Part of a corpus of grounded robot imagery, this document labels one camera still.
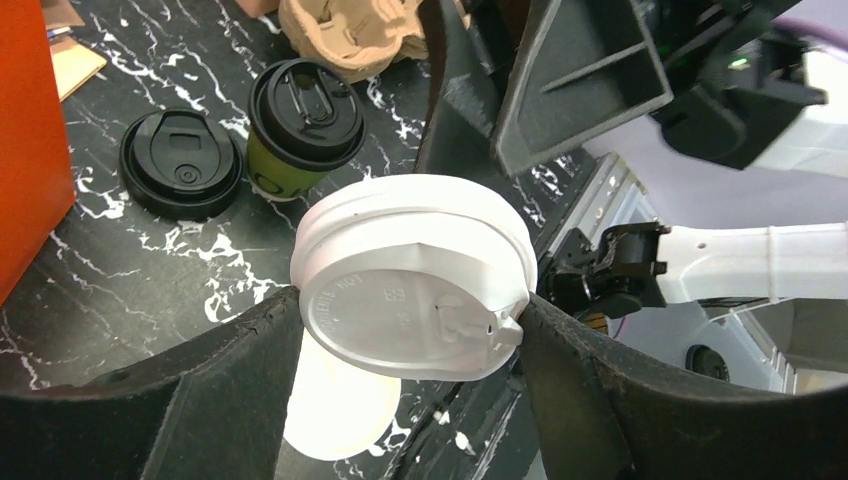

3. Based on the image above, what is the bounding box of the single green paper cup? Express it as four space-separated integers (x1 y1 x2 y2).
246 128 328 202

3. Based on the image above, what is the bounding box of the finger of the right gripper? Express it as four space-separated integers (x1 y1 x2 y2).
491 0 673 177
413 0 510 193

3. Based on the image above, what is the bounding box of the orange paper bag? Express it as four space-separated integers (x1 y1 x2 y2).
1 1 75 300

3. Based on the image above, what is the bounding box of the brown kraft paper bag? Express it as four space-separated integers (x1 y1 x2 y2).
40 0 106 102

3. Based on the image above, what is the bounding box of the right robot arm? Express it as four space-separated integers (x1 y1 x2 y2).
416 1 847 318

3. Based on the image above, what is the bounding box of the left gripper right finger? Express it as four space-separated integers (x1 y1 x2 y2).
519 296 847 479

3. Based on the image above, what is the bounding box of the stack of pulp cup carriers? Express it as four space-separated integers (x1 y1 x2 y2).
278 0 428 83

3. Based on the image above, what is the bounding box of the black cup lids stack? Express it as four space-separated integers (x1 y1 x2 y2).
119 108 244 220

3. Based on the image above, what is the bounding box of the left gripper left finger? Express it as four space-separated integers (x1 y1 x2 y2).
1 287 303 479

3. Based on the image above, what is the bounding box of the metal base rail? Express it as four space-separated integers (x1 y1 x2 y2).
390 152 848 480

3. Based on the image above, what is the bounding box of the single white cup lid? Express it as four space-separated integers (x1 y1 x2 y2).
290 174 538 382

